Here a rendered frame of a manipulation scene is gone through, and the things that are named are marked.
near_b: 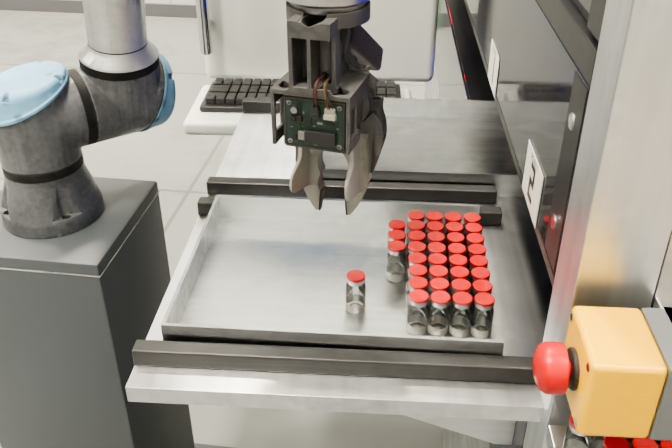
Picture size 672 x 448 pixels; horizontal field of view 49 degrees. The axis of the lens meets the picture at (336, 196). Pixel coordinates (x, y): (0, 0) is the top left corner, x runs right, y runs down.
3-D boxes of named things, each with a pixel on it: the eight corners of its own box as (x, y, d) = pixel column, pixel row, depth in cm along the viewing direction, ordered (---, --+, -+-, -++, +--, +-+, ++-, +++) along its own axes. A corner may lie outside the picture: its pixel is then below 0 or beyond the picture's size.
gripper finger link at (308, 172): (274, 224, 71) (281, 140, 66) (296, 195, 75) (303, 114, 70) (304, 233, 70) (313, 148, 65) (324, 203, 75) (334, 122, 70)
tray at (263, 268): (476, 227, 95) (479, 204, 93) (500, 369, 73) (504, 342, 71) (218, 217, 97) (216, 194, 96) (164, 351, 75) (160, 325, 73)
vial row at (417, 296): (422, 241, 92) (425, 210, 90) (427, 336, 77) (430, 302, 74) (405, 240, 92) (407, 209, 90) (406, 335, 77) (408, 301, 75)
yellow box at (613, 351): (645, 374, 61) (664, 306, 58) (673, 442, 55) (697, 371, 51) (553, 370, 62) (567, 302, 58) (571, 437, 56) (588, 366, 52)
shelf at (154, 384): (517, 118, 129) (518, 108, 128) (627, 426, 69) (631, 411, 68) (247, 111, 132) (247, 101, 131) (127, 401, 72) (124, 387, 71)
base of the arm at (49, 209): (-17, 235, 110) (-33, 177, 105) (33, 185, 123) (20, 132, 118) (79, 242, 108) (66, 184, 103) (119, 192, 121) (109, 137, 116)
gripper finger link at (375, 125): (338, 172, 70) (328, 87, 66) (343, 164, 72) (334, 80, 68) (385, 174, 69) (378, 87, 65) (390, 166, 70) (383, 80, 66)
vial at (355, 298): (365, 302, 82) (366, 271, 79) (364, 315, 80) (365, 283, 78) (346, 301, 82) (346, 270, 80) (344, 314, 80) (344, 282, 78)
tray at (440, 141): (523, 120, 124) (525, 101, 122) (552, 198, 102) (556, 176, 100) (322, 114, 126) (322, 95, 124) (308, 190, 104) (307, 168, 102)
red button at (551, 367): (574, 370, 59) (582, 332, 57) (585, 407, 56) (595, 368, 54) (527, 368, 60) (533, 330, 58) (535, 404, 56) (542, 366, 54)
